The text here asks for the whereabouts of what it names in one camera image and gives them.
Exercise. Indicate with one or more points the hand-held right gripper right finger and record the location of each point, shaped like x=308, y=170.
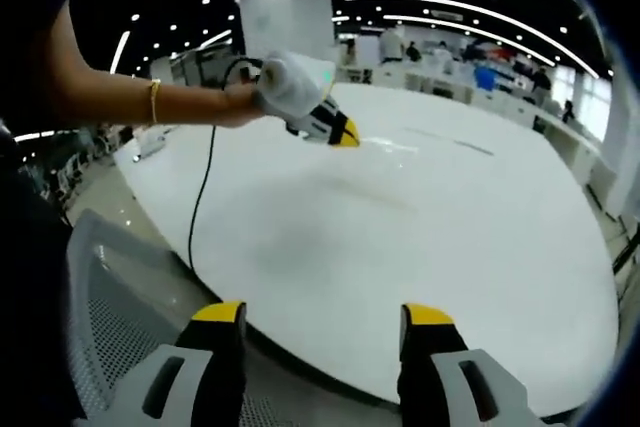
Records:
x=445, y=387

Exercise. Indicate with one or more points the person's left hand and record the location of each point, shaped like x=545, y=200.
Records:
x=240, y=102

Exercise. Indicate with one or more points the clear resealable bag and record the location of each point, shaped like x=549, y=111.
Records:
x=387, y=143

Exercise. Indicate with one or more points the small white object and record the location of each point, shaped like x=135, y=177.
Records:
x=149, y=147

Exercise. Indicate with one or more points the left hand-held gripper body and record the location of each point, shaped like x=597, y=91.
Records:
x=295, y=87

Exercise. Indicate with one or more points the grey mesh office chair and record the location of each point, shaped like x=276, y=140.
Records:
x=125, y=297

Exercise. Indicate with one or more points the narrow white pillar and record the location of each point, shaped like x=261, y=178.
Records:
x=622, y=157

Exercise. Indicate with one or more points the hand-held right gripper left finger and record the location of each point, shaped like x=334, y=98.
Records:
x=167, y=387

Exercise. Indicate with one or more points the blue object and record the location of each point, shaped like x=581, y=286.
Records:
x=485, y=78

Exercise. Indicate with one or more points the wide white square pillar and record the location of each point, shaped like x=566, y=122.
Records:
x=285, y=17

